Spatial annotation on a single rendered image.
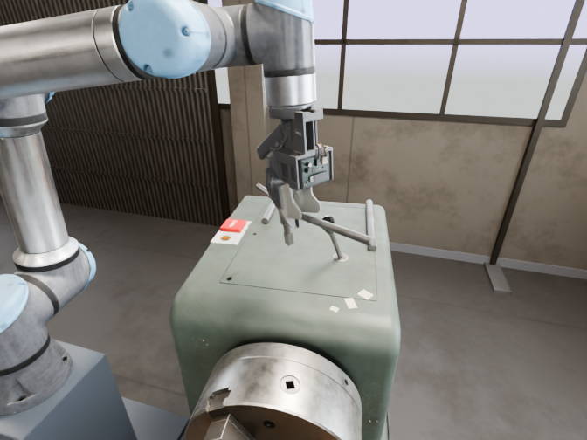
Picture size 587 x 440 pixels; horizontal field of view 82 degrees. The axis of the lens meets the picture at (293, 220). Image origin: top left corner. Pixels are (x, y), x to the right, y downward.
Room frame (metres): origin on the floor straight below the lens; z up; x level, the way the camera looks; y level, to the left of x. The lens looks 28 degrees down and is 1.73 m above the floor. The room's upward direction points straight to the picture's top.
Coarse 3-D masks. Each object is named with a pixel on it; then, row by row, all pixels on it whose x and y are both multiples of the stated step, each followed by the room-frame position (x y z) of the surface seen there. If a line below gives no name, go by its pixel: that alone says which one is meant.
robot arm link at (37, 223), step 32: (32, 96) 0.60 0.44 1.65; (0, 128) 0.55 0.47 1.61; (32, 128) 0.59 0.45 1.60; (0, 160) 0.56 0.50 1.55; (32, 160) 0.58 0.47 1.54; (0, 192) 0.57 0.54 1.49; (32, 192) 0.57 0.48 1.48; (32, 224) 0.57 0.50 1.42; (64, 224) 0.62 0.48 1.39; (32, 256) 0.56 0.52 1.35; (64, 256) 0.58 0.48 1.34; (64, 288) 0.56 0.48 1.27
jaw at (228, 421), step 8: (216, 400) 0.36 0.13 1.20; (216, 408) 0.34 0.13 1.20; (224, 408) 0.34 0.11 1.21; (216, 416) 0.34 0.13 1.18; (224, 416) 0.33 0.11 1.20; (232, 416) 0.33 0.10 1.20; (216, 424) 0.32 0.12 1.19; (224, 424) 0.31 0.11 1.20; (232, 424) 0.32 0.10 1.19; (240, 424) 0.33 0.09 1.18; (208, 432) 0.31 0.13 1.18; (216, 432) 0.31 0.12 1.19; (224, 432) 0.30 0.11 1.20; (232, 432) 0.31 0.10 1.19; (240, 432) 0.32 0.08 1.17; (248, 432) 0.33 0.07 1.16
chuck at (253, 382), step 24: (240, 360) 0.42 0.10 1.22; (264, 360) 0.41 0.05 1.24; (216, 384) 0.39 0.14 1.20; (240, 384) 0.36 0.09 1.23; (264, 384) 0.36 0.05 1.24; (312, 384) 0.37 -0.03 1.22; (336, 384) 0.39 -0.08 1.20; (240, 408) 0.33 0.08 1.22; (264, 408) 0.32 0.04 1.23; (288, 408) 0.32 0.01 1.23; (312, 408) 0.33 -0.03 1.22; (336, 408) 0.35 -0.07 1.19; (192, 432) 0.35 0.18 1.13; (264, 432) 0.32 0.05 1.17; (288, 432) 0.32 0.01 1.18; (312, 432) 0.31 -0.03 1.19; (336, 432) 0.31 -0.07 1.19; (360, 432) 0.35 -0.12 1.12
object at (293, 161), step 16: (272, 112) 0.51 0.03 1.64; (288, 112) 0.49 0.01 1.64; (304, 112) 0.48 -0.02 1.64; (320, 112) 0.49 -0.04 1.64; (288, 128) 0.51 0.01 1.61; (304, 128) 0.48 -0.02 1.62; (288, 144) 0.52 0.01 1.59; (304, 144) 0.48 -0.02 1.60; (320, 144) 0.53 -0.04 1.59; (272, 160) 0.53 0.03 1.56; (288, 160) 0.48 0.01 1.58; (304, 160) 0.48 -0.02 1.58; (320, 160) 0.49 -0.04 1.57; (288, 176) 0.48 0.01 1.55; (304, 176) 0.47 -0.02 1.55; (320, 176) 0.49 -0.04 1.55
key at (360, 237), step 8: (256, 184) 0.65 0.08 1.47; (264, 192) 0.62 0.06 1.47; (304, 216) 0.50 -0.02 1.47; (320, 224) 0.46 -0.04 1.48; (328, 224) 0.44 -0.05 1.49; (336, 232) 0.42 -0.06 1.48; (344, 232) 0.41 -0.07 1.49; (352, 232) 0.40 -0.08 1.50; (360, 240) 0.38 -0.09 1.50; (368, 240) 0.37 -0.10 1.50
